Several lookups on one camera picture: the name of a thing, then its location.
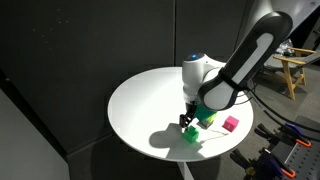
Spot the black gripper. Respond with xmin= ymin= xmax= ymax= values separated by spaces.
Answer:
xmin=179 ymin=99 xmax=198 ymax=130

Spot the lime green block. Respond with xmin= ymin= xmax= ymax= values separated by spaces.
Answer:
xmin=206 ymin=112 xmax=218 ymax=124

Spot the pink block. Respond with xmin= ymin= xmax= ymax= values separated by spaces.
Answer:
xmin=222 ymin=115 xmax=240 ymax=133

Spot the purple and orange spring clamp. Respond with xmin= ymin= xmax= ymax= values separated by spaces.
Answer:
xmin=254 ymin=121 xmax=313 ymax=149
xmin=229 ymin=148 xmax=297 ymax=180

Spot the wooden chair with grey seat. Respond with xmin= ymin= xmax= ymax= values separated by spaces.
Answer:
xmin=263 ymin=46 xmax=320 ymax=101

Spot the crumpled clear plastic bag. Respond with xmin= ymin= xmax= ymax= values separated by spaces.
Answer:
xmin=275 ymin=38 xmax=296 ymax=56

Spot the black perforated board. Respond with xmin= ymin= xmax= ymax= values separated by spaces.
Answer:
xmin=266 ymin=115 xmax=320 ymax=180

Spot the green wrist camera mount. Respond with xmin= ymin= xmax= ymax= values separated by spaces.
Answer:
xmin=194 ymin=103 xmax=218 ymax=122

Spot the white table pedestal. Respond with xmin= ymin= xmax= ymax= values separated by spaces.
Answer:
xmin=176 ymin=161 xmax=195 ymax=180

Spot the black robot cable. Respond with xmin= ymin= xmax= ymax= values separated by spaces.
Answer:
xmin=234 ymin=78 xmax=320 ymax=136

